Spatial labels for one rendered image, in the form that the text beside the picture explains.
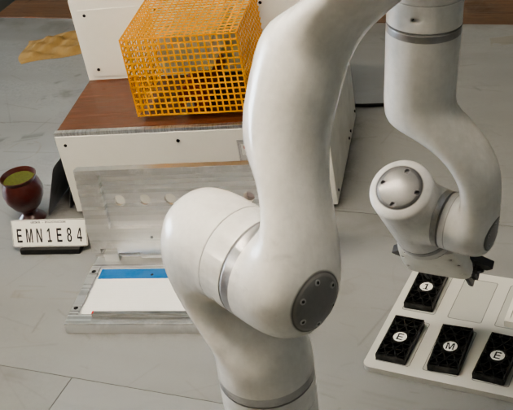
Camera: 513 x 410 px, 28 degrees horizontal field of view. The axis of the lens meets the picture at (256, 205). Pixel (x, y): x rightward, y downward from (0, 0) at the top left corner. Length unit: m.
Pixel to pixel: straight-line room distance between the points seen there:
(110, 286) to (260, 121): 0.88
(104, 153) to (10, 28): 1.19
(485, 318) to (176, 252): 0.69
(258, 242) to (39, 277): 0.99
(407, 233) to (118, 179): 0.70
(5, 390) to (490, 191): 0.91
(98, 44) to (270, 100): 1.17
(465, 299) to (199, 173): 0.51
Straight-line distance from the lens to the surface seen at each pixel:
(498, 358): 1.62
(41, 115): 2.61
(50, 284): 1.99
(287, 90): 1.05
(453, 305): 1.74
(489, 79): 2.41
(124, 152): 2.04
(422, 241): 1.35
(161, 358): 1.74
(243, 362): 1.21
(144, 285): 1.87
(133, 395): 1.69
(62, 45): 2.93
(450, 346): 1.64
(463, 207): 1.28
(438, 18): 1.20
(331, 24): 1.03
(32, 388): 1.77
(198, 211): 1.16
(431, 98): 1.24
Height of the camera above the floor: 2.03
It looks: 33 degrees down
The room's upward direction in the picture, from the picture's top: 11 degrees counter-clockwise
